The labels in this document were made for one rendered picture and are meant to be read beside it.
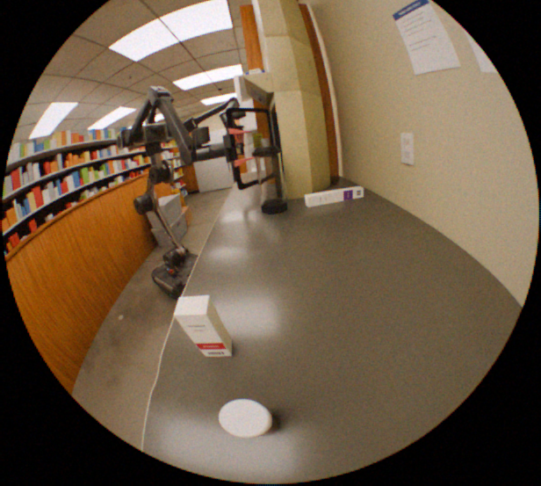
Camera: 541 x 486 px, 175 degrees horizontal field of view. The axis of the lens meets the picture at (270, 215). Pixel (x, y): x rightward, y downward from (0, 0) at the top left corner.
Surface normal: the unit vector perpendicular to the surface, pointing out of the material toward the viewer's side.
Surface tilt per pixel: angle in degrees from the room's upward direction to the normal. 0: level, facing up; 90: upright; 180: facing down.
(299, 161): 90
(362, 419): 0
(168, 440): 0
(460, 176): 90
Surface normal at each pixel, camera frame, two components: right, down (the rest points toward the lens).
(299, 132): 0.07, 0.36
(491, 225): -0.99, 0.14
